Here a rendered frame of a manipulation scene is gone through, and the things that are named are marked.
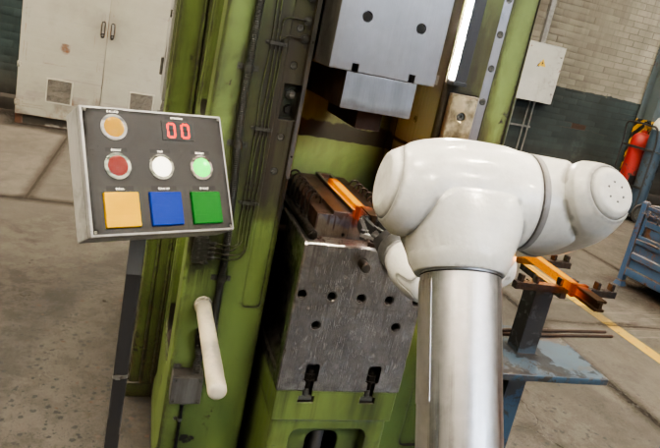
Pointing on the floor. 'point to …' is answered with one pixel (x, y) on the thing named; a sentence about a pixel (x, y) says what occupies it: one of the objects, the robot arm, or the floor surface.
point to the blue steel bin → (643, 250)
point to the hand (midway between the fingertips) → (367, 218)
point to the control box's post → (125, 340)
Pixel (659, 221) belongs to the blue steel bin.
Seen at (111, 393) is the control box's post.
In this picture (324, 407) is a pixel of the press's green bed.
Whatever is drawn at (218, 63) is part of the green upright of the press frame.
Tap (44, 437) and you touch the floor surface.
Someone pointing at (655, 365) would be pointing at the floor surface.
